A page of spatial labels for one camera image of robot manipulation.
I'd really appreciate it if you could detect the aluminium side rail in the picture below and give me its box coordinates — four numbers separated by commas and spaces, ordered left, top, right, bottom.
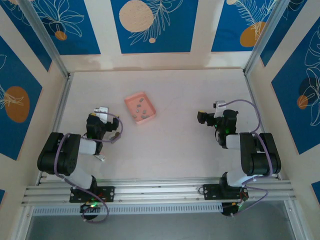
243, 71, 282, 181
36, 72, 75, 186

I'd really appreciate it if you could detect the black controller board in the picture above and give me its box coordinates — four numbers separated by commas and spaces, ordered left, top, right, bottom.
79, 201, 102, 214
221, 201, 247, 217

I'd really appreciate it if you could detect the aluminium frame leg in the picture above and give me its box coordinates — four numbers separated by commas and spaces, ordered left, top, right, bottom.
283, 199, 310, 240
13, 204, 35, 240

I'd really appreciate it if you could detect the white slotted cable duct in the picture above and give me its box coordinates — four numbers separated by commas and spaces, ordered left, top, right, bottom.
31, 202, 224, 216

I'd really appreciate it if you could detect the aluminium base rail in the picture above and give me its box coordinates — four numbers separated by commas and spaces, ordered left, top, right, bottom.
21, 176, 298, 207

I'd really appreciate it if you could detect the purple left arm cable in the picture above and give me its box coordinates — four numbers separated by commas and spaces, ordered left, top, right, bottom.
53, 112, 125, 224

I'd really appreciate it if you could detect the pink plastic tray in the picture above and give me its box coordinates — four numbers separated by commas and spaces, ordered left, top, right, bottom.
123, 91, 158, 126

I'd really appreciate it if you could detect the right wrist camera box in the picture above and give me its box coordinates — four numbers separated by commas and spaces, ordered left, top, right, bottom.
213, 100, 228, 118

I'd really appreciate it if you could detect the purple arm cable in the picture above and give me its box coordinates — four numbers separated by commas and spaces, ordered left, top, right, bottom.
53, 112, 125, 224
219, 99, 270, 217

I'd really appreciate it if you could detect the aluminium corner post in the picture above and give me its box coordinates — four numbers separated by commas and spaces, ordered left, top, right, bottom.
242, 0, 286, 76
18, 0, 71, 79

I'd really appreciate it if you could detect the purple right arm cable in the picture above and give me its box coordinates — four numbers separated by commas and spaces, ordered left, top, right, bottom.
219, 99, 270, 217

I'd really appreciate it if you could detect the blue floral wall panel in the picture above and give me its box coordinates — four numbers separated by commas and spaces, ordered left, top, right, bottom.
210, 0, 278, 53
259, 0, 320, 68
0, 34, 43, 161
110, 0, 200, 54
271, 23, 320, 156
0, 0, 53, 73
23, 0, 102, 56

